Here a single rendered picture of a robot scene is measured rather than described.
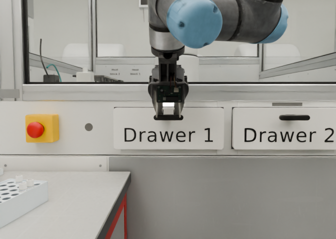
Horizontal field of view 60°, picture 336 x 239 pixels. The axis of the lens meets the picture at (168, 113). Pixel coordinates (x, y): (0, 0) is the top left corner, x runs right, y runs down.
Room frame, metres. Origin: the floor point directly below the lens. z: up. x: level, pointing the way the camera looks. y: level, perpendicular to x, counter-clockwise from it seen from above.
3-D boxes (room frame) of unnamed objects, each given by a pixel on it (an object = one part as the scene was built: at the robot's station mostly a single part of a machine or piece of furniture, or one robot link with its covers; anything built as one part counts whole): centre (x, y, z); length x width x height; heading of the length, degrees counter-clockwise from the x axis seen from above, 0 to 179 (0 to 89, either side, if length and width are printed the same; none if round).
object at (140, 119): (0.77, 0.00, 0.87); 0.29 x 0.02 x 0.11; 89
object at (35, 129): (0.72, 0.33, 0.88); 0.04 x 0.03 x 0.04; 89
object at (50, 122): (0.76, 0.33, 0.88); 0.07 x 0.05 x 0.07; 89
